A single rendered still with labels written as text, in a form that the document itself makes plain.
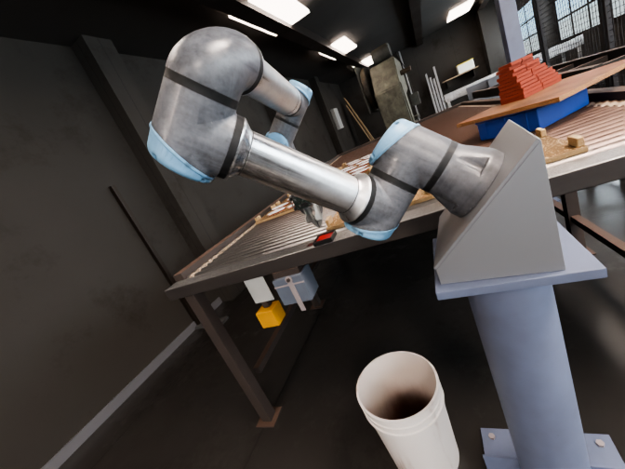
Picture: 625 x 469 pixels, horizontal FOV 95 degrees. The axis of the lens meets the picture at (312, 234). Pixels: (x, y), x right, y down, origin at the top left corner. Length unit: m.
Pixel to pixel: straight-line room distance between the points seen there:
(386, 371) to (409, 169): 0.93
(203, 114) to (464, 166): 0.48
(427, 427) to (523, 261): 0.69
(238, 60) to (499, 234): 0.53
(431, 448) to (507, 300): 0.67
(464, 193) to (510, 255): 0.14
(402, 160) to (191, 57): 0.41
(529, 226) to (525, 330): 0.26
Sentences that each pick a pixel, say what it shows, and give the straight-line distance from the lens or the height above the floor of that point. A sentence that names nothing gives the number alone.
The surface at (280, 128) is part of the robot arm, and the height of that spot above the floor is 1.32.
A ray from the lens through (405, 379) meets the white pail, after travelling 1.39.
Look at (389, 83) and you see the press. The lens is 8.03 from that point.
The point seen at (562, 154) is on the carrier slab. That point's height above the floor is 0.93.
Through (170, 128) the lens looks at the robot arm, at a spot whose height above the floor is 1.35.
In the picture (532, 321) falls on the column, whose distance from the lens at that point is 0.78.
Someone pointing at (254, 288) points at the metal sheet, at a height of 0.81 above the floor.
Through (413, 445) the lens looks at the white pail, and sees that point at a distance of 1.22.
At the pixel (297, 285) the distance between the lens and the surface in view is 1.14.
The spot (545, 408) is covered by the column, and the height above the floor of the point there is 0.48.
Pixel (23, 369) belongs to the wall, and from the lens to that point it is 2.92.
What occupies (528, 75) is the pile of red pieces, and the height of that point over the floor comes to 1.13.
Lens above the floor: 1.24
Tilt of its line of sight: 15 degrees down
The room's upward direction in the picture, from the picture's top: 24 degrees counter-clockwise
